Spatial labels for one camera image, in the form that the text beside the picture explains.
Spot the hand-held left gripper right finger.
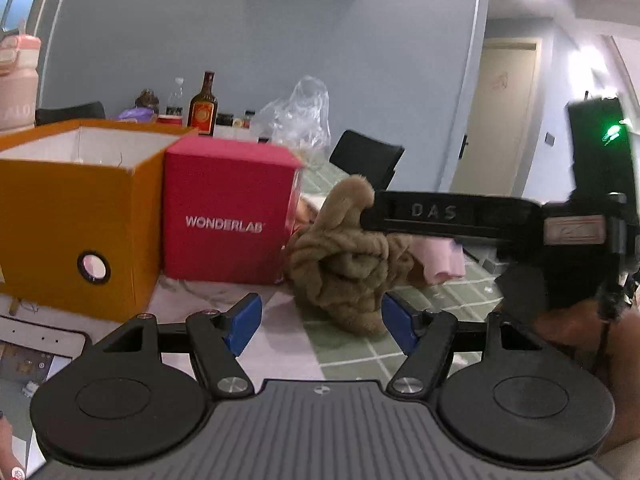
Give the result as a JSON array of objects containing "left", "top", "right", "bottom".
[{"left": 381, "top": 292, "right": 548, "bottom": 401}]

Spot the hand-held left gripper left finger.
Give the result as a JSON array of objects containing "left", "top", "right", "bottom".
[{"left": 92, "top": 294, "right": 263, "bottom": 401}]

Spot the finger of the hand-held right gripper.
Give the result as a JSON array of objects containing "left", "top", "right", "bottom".
[{"left": 361, "top": 190, "right": 397, "bottom": 235}]

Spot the brown knitted scarf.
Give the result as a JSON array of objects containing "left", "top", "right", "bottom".
[{"left": 285, "top": 174, "right": 426, "bottom": 337}]

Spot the pink cloth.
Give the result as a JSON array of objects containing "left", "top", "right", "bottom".
[{"left": 400, "top": 234, "right": 468, "bottom": 286}]

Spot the orange cardboard box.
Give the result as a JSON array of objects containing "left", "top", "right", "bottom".
[{"left": 0, "top": 119, "right": 198, "bottom": 323}]

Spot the person's right forearm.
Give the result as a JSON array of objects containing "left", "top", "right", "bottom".
[{"left": 530, "top": 280, "right": 640, "bottom": 461}]

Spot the black chair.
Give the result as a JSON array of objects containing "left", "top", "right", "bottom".
[
  {"left": 329, "top": 130, "right": 406, "bottom": 191},
  {"left": 35, "top": 101, "right": 107, "bottom": 128}
]

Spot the large clear plastic bag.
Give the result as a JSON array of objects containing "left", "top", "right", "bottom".
[{"left": 255, "top": 76, "right": 332, "bottom": 153}]

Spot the red cardboard box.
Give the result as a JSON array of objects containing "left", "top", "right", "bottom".
[{"left": 159, "top": 136, "right": 306, "bottom": 286}]

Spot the cream door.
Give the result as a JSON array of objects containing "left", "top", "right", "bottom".
[{"left": 450, "top": 37, "right": 543, "bottom": 196}]

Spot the brown liquor bottle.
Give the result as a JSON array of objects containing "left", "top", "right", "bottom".
[{"left": 187, "top": 71, "right": 219, "bottom": 137}]

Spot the white tablet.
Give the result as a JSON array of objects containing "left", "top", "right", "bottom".
[{"left": 0, "top": 314, "right": 93, "bottom": 480}]

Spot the clear water bottle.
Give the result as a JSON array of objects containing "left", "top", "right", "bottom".
[{"left": 166, "top": 77, "right": 186, "bottom": 117}]

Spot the pink water bottle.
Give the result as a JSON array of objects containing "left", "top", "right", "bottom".
[{"left": 0, "top": 30, "right": 42, "bottom": 133}]

